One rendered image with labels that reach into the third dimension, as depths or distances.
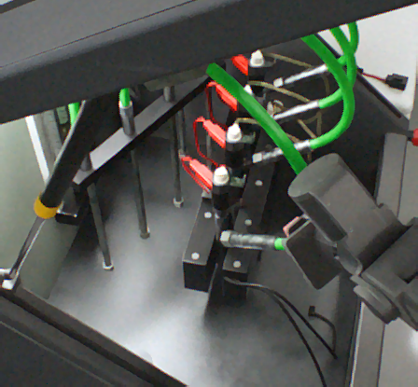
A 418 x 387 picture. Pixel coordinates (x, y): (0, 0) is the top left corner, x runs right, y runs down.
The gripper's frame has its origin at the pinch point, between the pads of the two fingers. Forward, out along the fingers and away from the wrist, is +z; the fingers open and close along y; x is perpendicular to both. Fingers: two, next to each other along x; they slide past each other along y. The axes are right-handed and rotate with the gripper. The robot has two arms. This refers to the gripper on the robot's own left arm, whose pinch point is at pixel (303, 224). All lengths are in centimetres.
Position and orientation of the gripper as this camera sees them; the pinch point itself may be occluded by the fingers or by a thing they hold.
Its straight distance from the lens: 89.2
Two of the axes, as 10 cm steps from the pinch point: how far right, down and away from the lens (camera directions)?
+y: -7.9, 5.9, -1.8
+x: 5.5, 8.0, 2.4
